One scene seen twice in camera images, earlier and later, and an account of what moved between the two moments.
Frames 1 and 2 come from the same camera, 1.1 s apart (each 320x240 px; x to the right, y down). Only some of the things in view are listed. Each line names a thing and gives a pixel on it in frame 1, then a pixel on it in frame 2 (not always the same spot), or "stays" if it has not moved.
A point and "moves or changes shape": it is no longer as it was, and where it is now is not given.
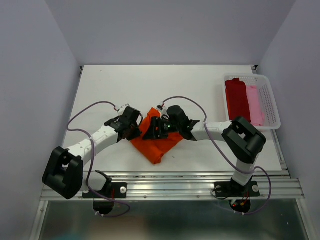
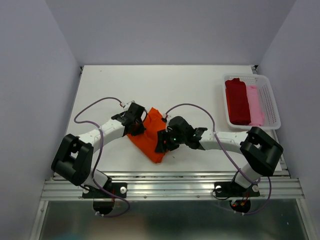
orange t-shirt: [153, 150] moves or changes shape
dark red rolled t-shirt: [237, 99] stays
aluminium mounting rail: [274, 185] stays
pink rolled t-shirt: [256, 114] stays
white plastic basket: [251, 97] stays
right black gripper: [152, 133] to [163, 136]
